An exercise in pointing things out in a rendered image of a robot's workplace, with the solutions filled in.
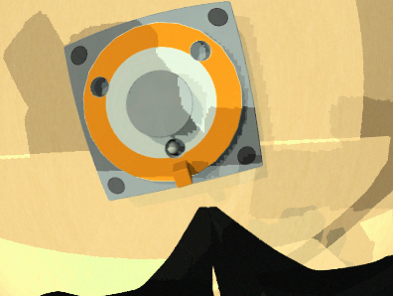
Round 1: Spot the orange round plate with holes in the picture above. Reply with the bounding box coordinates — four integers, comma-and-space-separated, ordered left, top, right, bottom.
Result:
83, 21, 243, 188

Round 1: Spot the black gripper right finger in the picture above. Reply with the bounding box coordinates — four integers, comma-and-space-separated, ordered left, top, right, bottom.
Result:
208, 206, 393, 296

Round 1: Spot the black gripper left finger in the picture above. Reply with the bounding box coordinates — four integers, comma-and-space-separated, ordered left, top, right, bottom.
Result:
107, 208, 213, 296

